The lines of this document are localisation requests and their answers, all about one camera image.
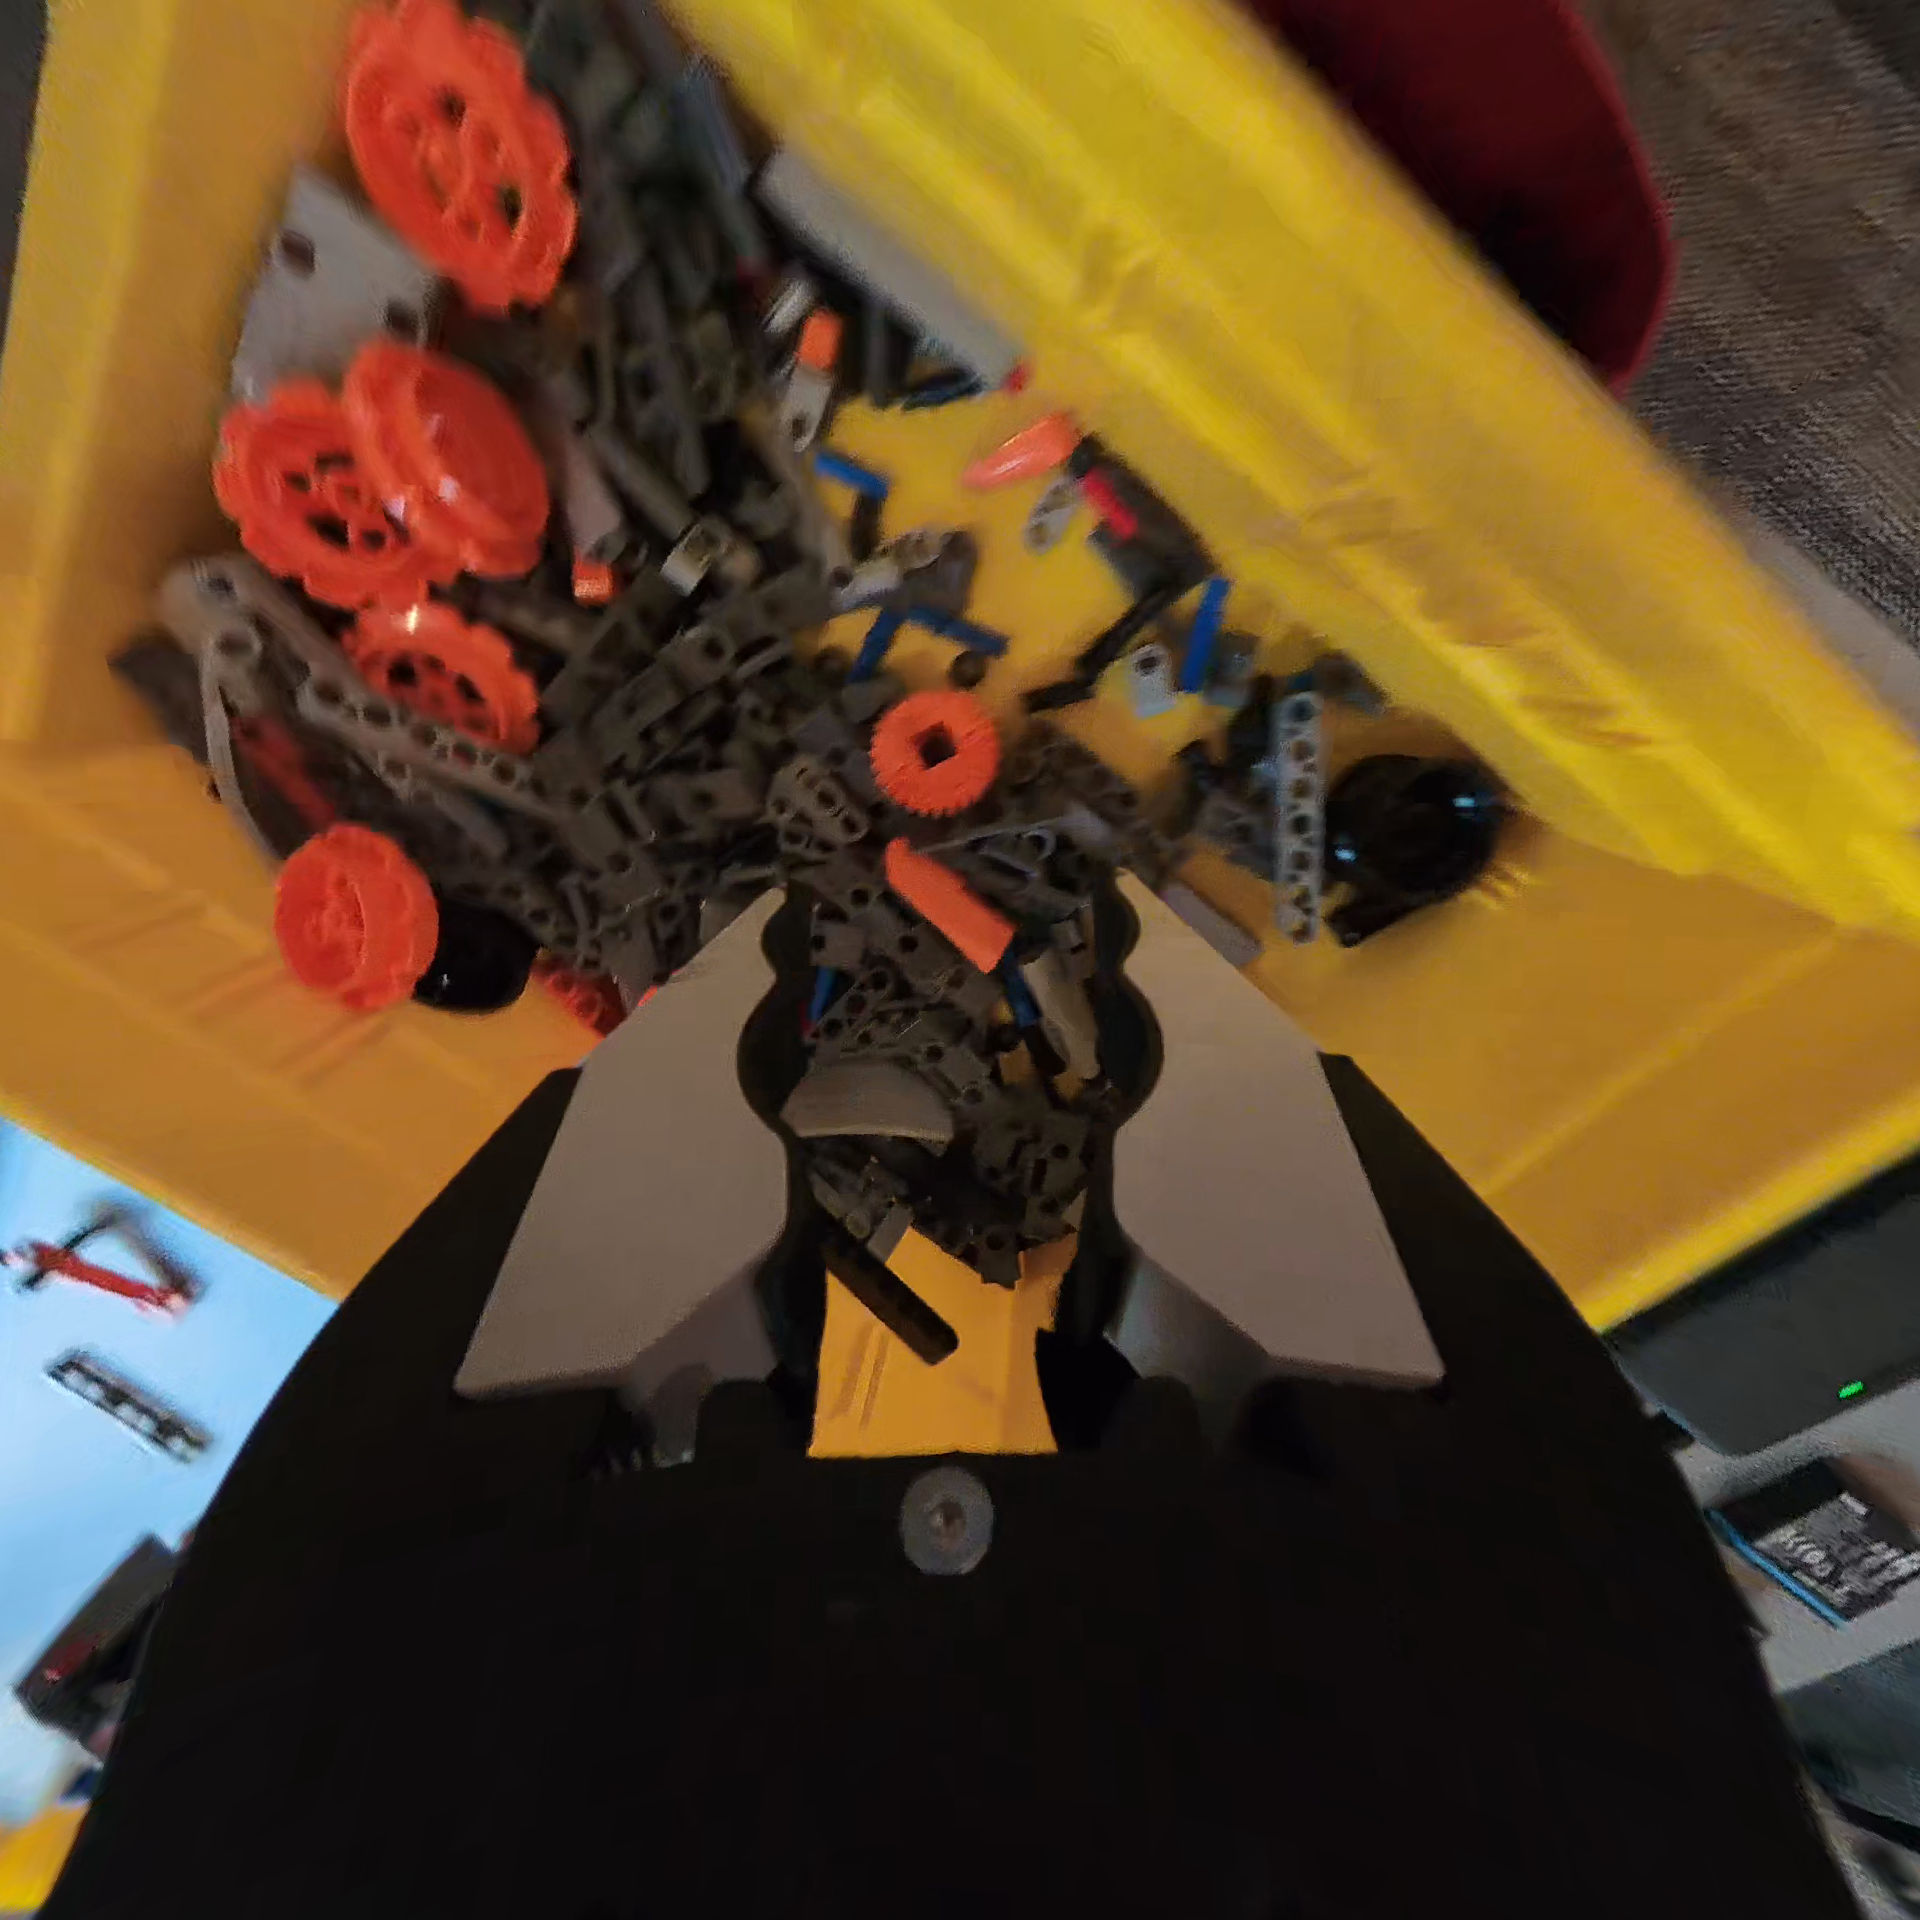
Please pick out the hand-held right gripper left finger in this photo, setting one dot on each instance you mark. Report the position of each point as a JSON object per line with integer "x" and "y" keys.
{"x": 632, "y": 1199}

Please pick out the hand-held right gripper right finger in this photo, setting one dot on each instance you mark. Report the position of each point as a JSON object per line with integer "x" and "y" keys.
{"x": 1275, "y": 1199}

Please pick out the pile of toy building parts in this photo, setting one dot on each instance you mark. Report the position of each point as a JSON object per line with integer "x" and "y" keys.
{"x": 672, "y": 750}

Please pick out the yellow storage bin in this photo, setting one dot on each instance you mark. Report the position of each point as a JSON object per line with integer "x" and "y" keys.
{"x": 1346, "y": 377}

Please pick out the grey toy plate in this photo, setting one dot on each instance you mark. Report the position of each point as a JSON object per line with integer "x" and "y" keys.
{"x": 327, "y": 284}

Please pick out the black toy wheel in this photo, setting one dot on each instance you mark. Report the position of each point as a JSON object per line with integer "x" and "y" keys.
{"x": 482, "y": 963}
{"x": 1408, "y": 836}

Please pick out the orange toy gear wheel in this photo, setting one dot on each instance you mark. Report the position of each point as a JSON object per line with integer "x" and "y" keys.
{"x": 537, "y": 225}
{"x": 264, "y": 507}
{"x": 454, "y": 676}
{"x": 482, "y": 449}
{"x": 353, "y": 912}

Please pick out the black device with green lights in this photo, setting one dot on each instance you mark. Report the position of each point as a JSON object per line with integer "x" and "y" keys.
{"x": 1767, "y": 1331}

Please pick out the small orange bevel gear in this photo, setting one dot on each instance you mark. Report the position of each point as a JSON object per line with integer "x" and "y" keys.
{"x": 903, "y": 750}

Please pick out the open instruction booklet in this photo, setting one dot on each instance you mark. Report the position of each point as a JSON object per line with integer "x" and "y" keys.
{"x": 84, "y": 1500}

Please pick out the black card with blue edge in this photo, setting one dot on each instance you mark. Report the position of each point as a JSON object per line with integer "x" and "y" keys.
{"x": 1829, "y": 1559}

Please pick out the dark red storage bin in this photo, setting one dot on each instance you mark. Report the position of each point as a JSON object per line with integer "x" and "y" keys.
{"x": 1502, "y": 147}

